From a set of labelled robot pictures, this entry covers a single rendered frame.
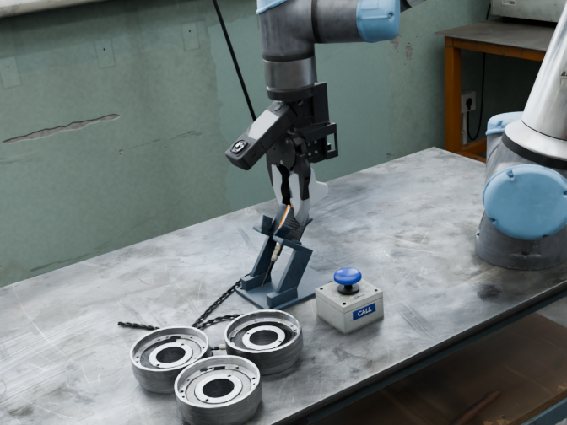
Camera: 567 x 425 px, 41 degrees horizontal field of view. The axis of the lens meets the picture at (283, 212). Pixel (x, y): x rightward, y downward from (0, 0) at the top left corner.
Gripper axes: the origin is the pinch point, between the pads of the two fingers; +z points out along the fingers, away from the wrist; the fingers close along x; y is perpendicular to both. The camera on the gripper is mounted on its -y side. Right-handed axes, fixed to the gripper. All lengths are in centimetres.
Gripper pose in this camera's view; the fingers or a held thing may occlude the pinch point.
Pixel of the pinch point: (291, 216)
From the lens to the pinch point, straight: 116.5
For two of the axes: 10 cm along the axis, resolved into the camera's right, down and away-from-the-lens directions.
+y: 8.2, -3.0, 5.0
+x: -5.7, -2.8, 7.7
